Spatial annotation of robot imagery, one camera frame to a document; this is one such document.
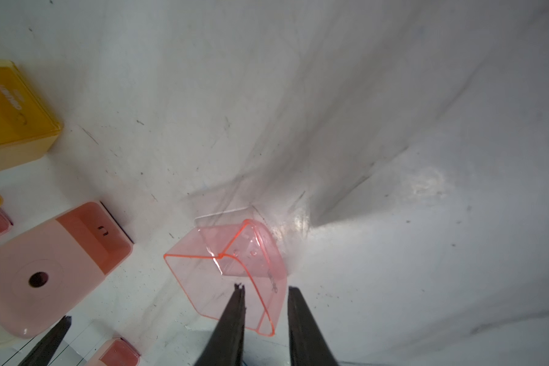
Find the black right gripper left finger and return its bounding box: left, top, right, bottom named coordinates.
left=195, top=284, right=246, bottom=366

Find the pink sharpener bottom row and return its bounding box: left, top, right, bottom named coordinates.
left=85, top=338, right=140, bottom=366

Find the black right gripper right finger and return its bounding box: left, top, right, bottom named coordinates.
left=288, top=287, right=339, bottom=366

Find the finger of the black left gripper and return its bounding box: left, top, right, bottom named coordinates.
left=18, top=316, right=73, bottom=366

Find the pink tray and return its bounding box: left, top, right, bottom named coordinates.
left=163, top=219, right=288, bottom=336

